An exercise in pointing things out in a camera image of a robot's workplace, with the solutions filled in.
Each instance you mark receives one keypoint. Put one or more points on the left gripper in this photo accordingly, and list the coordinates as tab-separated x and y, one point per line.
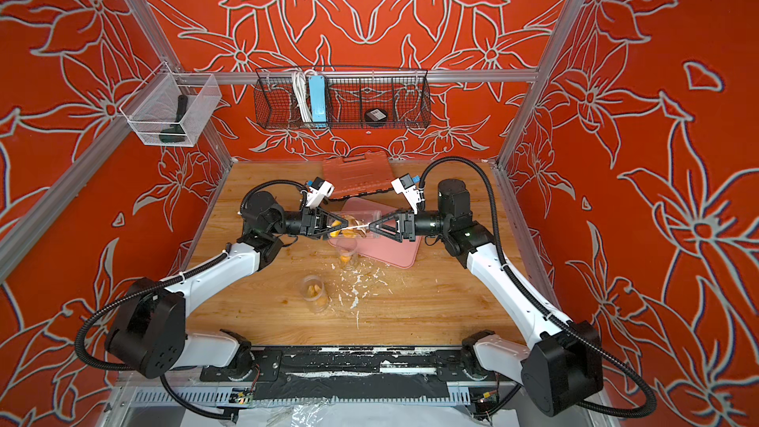
307	223

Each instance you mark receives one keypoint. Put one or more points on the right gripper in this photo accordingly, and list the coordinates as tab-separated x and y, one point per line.
404	225

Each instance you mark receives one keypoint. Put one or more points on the clear cookie jar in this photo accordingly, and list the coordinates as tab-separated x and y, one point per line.
353	228
314	293
347	250

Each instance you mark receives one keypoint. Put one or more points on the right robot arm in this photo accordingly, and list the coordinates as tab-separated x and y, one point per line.
561	363

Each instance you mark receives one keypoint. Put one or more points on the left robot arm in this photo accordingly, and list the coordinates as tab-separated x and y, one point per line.
145	330

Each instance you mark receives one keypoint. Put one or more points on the clear cookie jar front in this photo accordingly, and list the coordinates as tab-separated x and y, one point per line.
314	293

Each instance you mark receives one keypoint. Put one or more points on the pink plastic tray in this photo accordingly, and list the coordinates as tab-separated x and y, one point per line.
398	254

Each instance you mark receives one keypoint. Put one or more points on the orange tool case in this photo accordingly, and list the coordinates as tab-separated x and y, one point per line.
369	173

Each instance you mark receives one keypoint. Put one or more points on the small black box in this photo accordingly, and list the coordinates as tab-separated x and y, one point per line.
375	118

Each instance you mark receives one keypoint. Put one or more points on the light blue box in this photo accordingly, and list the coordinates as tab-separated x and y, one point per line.
318	94

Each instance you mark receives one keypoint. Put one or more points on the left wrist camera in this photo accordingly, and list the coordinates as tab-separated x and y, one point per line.
317	191

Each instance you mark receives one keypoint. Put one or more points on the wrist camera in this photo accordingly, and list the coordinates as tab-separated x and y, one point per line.
317	191
406	185

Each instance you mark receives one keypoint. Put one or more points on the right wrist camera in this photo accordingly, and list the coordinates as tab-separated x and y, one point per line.
406	185

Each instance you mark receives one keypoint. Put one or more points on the black wire wall basket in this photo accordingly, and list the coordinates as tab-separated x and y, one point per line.
282	99

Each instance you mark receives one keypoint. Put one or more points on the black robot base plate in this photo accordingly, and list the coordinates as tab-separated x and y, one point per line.
413	374

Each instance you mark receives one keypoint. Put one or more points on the clear acrylic wall box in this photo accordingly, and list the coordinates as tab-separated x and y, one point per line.
164	110

